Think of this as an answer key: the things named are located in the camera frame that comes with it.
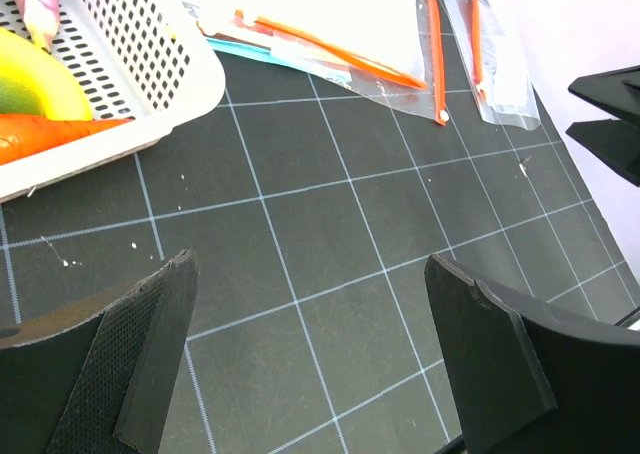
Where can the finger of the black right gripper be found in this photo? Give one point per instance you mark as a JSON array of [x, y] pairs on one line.
[[615, 92], [614, 142]]

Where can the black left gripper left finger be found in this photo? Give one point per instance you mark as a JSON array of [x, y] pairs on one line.
[[98, 375]]

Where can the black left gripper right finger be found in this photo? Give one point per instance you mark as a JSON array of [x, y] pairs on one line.
[[529, 377]]

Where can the orange toy carrot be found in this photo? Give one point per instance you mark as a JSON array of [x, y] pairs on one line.
[[24, 135]]

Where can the yellow green toy mango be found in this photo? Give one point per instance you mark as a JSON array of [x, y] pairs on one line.
[[33, 82]]

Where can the zip bag orange zipper right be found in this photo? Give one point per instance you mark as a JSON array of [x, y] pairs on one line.
[[493, 58]]

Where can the zip bag orange zipper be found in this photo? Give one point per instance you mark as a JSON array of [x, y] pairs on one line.
[[428, 102], [493, 58]]

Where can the zip bag orange zipper middle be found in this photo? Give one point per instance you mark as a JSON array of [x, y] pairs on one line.
[[428, 102]]

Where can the zip bag with dotted sheet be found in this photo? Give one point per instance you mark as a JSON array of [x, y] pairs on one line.
[[379, 37]]

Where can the black grid cutting mat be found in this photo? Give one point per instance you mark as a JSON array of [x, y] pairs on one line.
[[313, 211]]

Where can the white perforated plastic basket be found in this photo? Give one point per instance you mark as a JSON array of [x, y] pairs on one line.
[[144, 60]]

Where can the purple toy eggplant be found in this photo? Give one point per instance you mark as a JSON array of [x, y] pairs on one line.
[[41, 19]]

